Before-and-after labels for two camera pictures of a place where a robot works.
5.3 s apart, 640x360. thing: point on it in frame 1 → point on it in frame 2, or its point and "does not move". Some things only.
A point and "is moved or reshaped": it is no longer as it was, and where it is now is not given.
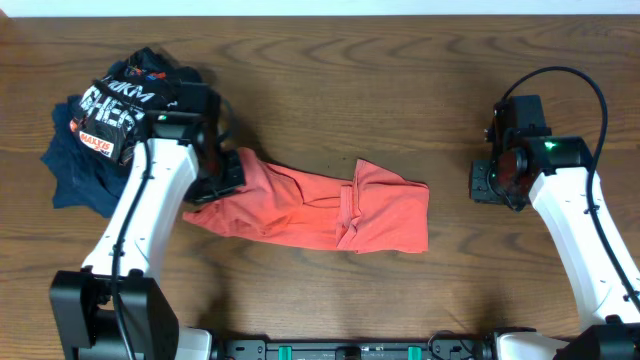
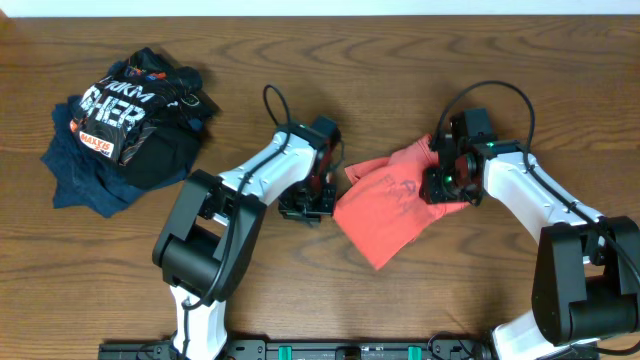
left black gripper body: [227, 176] → [311, 203]
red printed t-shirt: [378, 211] is moved or reshaped
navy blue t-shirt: [85, 178] does not move
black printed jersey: [112, 112] does not move
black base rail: [452, 346] does not move
